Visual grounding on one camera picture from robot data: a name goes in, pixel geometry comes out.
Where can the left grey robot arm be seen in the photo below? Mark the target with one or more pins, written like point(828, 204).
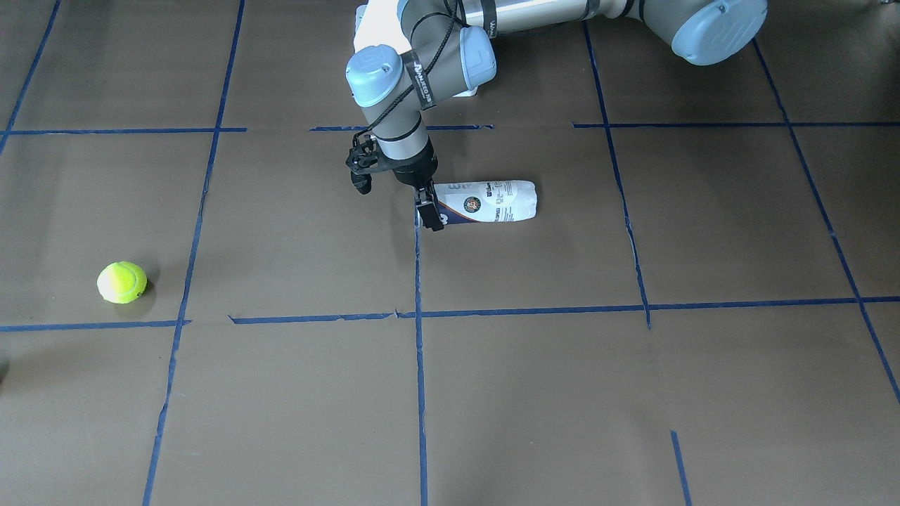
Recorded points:
point(411, 55)

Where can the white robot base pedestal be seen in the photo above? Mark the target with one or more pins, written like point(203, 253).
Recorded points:
point(466, 62)

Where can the white tennis ball can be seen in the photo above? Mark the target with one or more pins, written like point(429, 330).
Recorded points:
point(486, 201)

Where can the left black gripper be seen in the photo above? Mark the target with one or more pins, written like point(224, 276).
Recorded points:
point(416, 172)

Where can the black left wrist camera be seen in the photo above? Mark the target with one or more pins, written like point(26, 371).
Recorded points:
point(364, 159)

